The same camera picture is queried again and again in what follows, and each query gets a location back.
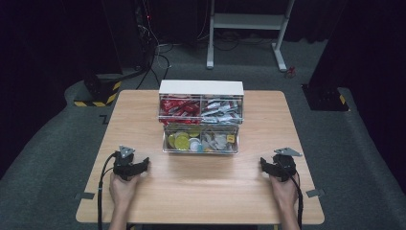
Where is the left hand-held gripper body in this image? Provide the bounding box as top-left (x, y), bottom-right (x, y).
top-left (112, 145), bottom-right (142, 182)

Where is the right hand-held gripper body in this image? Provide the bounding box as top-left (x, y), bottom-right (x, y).
top-left (270, 147), bottom-right (303, 183)

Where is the pile of red sachets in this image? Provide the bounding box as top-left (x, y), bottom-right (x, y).
top-left (159, 98), bottom-right (202, 126)

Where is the clear drawer with sachets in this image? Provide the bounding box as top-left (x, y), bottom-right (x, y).
top-left (158, 93), bottom-right (245, 126)

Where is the white storage organizer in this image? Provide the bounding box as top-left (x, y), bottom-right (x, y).
top-left (157, 79), bottom-right (245, 155)

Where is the person's right hand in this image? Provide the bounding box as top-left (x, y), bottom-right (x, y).
top-left (268, 173), bottom-right (300, 209)

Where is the person's left hand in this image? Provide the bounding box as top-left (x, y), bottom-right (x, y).
top-left (108, 166), bottom-right (144, 209)

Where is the grey tape strip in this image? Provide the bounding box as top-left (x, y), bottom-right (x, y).
top-left (304, 188), bottom-right (327, 198)
top-left (74, 192), bottom-right (96, 201)

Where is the white round creamer cup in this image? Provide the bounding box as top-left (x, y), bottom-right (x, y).
top-left (189, 137), bottom-right (202, 152)

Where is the heap of clear packets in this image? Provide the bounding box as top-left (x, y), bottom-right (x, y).
top-left (202, 131), bottom-right (229, 151)

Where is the clear drawer with capsules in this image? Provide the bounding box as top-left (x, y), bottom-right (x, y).
top-left (161, 123), bottom-right (240, 155)

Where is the pile of silver sachets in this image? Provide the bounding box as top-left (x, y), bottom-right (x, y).
top-left (200, 99), bottom-right (243, 125)

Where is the black yellow striped stand base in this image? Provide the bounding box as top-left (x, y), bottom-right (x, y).
top-left (73, 73), bottom-right (124, 108)

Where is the small red floor object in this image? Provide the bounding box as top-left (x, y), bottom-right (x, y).
top-left (284, 65), bottom-right (297, 80)

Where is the white metal stand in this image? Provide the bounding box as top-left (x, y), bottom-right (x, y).
top-left (206, 0), bottom-right (297, 73)

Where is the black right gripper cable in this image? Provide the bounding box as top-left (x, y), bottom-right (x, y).
top-left (288, 171), bottom-right (305, 230)

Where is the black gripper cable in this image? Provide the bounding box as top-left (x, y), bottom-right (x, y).
top-left (288, 171), bottom-right (305, 230)
top-left (97, 152), bottom-right (118, 230)

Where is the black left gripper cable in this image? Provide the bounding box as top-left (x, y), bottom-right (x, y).
top-left (97, 152), bottom-right (118, 230)

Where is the bundle of floor cables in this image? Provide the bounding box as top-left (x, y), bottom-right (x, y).
top-left (135, 18), bottom-right (174, 91)

